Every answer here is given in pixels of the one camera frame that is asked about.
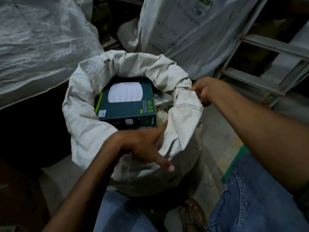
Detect person's right hand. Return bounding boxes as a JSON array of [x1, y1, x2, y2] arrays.
[[186, 77, 234, 107]]

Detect person's left hand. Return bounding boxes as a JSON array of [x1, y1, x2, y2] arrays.
[[109, 120, 176, 173]]

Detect white woven sack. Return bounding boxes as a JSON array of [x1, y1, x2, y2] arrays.
[[62, 50, 204, 196]]

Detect person's left forearm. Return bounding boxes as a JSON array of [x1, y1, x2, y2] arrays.
[[42, 134, 126, 232]]

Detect person's right forearm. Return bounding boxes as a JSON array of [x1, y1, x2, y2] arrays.
[[212, 90, 309, 194]]

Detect small white cardboard box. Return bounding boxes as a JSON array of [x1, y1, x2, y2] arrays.
[[154, 91, 175, 114]]

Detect white packing filler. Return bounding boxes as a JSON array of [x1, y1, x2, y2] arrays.
[[156, 111, 169, 126]]

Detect person's brown sandal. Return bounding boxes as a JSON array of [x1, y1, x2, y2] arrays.
[[179, 197, 208, 232]]

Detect large printed white sack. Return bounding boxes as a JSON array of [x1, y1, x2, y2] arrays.
[[117, 0, 262, 80]]

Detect teal cardboard product box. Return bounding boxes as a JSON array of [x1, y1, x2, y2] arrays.
[[95, 78, 157, 130]]

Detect green mat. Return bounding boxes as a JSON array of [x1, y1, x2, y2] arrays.
[[222, 144, 249, 184]]

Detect grey metal ladder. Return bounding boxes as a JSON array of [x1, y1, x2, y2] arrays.
[[214, 0, 309, 108]]

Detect person's blue jeans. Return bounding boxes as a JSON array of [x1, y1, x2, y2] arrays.
[[94, 152, 309, 232]]

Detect large plain white sack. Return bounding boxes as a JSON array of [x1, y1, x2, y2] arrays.
[[0, 0, 105, 110]]

